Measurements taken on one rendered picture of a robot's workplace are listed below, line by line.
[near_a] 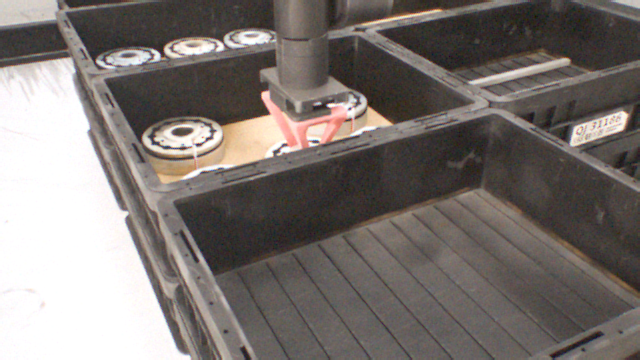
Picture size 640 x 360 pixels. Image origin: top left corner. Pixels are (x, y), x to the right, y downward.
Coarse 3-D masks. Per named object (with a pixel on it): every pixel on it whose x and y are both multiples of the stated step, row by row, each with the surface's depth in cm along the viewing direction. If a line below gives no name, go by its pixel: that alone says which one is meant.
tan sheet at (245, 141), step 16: (368, 112) 88; (224, 128) 84; (240, 128) 84; (256, 128) 84; (272, 128) 84; (240, 144) 80; (256, 144) 80; (272, 144) 80; (224, 160) 76; (240, 160) 76; (256, 160) 76; (160, 176) 73; (176, 176) 73
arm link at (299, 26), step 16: (288, 0) 58; (304, 0) 58; (320, 0) 59; (336, 0) 61; (288, 16) 59; (304, 16) 59; (320, 16) 60; (336, 16) 62; (288, 32) 60; (304, 32) 60; (320, 32) 61
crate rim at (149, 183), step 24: (264, 48) 83; (384, 48) 83; (120, 72) 75; (144, 72) 75; (432, 72) 75; (96, 96) 71; (120, 120) 64; (432, 120) 64; (120, 144) 62; (336, 144) 60; (144, 168) 56; (240, 168) 56; (144, 192) 55; (168, 192) 52
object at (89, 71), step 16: (160, 0) 102; (176, 0) 103; (64, 16) 94; (64, 32) 88; (336, 32) 88; (80, 48) 82; (240, 48) 83; (256, 48) 83; (80, 64) 79; (144, 64) 78; (160, 64) 78
